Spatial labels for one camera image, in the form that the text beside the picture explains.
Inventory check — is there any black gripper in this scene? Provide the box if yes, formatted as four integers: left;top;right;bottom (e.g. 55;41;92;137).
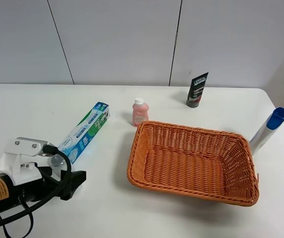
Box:
20;166;86;203

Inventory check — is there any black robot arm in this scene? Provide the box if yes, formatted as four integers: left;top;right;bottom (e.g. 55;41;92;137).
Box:
0;166;61;213

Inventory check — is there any blue toothpaste box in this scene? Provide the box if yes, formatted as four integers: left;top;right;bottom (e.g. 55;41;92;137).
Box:
58;102;110;164

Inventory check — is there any orange wicker basket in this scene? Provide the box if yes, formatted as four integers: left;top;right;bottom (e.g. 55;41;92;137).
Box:
127;121;259;207

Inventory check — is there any pink bottle white cap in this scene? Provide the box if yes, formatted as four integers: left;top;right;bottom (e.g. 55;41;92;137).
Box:
132;98;149;126

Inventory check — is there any black L'Oreal tube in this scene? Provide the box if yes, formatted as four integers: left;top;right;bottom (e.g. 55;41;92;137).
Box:
186;72;209;108

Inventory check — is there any white tube blue cap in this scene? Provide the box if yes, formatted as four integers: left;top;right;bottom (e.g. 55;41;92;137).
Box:
249;107;284;155

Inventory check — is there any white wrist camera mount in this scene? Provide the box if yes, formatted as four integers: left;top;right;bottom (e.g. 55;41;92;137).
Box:
0;137;52;186

